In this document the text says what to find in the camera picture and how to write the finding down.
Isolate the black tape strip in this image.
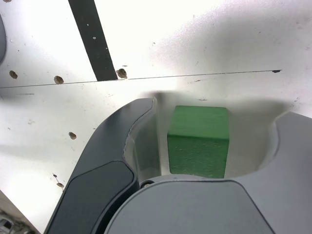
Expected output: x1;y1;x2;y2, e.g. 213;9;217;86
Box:
67;0;119;81

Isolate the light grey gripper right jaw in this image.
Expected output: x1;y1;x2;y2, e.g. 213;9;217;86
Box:
103;112;312;234

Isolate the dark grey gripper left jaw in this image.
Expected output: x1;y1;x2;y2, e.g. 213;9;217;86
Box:
45;97;158;234

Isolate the green cube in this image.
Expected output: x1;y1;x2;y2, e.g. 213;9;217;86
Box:
167;105;231;180

